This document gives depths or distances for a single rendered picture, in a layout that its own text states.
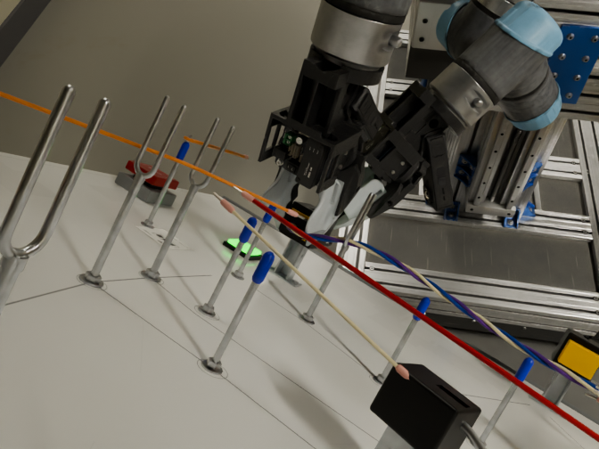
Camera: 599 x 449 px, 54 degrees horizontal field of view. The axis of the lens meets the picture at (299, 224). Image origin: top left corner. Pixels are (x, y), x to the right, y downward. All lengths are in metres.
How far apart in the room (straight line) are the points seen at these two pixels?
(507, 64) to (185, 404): 0.56
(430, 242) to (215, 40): 1.55
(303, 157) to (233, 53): 2.30
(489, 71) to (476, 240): 1.17
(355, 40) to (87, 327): 0.31
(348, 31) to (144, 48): 2.45
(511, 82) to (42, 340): 0.60
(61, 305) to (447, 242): 1.55
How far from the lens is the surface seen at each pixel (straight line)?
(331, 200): 0.62
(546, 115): 0.88
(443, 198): 0.81
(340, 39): 0.53
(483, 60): 0.76
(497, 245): 1.89
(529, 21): 0.77
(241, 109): 2.53
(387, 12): 0.53
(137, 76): 2.78
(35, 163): 0.19
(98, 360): 0.35
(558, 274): 1.89
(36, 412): 0.30
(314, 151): 0.55
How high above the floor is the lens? 1.66
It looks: 52 degrees down
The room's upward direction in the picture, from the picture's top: straight up
